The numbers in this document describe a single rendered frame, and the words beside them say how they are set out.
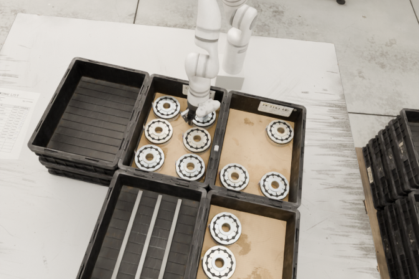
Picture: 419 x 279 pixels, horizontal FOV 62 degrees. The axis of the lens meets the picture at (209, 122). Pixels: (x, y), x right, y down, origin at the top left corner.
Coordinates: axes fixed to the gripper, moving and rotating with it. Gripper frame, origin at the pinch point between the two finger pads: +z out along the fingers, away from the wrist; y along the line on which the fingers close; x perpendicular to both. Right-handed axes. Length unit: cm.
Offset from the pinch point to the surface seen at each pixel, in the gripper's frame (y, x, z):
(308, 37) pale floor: -152, -59, 85
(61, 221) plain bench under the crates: 58, 4, 15
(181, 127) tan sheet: 5.7, -0.6, 2.4
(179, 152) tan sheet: 11.7, 7.9, 2.4
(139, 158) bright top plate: 25.8, 4.0, -0.8
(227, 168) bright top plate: 1.4, 23.1, -0.6
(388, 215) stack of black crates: -78, 72, 59
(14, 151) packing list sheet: 62, -30, 15
